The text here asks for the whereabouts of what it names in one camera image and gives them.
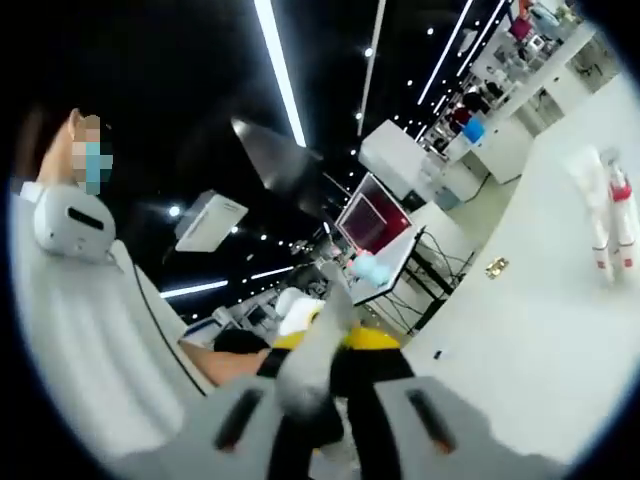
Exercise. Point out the long white counter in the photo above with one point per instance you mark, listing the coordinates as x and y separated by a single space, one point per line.
500 160

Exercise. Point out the cream skincare bottle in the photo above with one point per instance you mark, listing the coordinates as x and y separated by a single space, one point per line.
622 192

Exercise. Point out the white skincare tube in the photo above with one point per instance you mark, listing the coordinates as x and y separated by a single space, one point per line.
590 180

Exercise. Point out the green sachet packet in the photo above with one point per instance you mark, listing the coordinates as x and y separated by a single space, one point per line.
310 370

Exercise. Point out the person's head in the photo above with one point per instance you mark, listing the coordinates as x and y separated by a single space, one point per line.
47 155

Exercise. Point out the blue plush toy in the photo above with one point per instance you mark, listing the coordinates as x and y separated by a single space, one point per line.
372 269

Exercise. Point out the gold foil packet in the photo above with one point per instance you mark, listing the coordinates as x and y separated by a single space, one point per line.
497 267

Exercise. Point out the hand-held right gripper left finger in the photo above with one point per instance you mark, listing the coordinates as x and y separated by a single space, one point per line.
200 435

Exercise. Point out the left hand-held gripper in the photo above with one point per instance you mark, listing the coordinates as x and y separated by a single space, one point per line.
295 310

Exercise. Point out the red-screen monitor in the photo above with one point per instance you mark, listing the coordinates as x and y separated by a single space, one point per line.
372 215

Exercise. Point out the white ceiling unit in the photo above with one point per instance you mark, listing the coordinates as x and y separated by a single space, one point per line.
210 225

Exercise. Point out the white worn device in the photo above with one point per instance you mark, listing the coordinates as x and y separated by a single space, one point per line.
70 235

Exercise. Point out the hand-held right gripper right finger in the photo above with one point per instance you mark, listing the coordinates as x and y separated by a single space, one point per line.
475 445

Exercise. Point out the blue bin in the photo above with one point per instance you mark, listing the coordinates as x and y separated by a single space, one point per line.
475 131

